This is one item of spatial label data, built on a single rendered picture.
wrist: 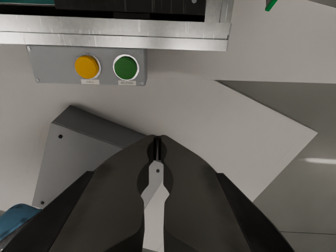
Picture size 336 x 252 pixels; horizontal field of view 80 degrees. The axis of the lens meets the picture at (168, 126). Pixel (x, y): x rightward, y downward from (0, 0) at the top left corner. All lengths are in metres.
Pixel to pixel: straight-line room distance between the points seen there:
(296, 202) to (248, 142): 1.82
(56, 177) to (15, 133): 0.18
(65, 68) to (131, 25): 0.15
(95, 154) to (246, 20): 0.45
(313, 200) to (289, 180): 0.39
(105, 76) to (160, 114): 0.19
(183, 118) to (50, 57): 0.32
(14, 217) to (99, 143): 0.19
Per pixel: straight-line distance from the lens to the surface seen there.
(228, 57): 0.51
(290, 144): 0.69
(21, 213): 0.45
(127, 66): 0.39
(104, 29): 0.40
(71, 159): 0.53
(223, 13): 0.40
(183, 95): 0.52
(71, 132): 0.49
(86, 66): 0.40
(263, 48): 0.54
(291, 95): 1.69
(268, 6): 0.35
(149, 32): 0.39
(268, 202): 2.28
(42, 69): 0.45
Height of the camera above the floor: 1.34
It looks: 62 degrees down
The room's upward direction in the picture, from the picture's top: 178 degrees clockwise
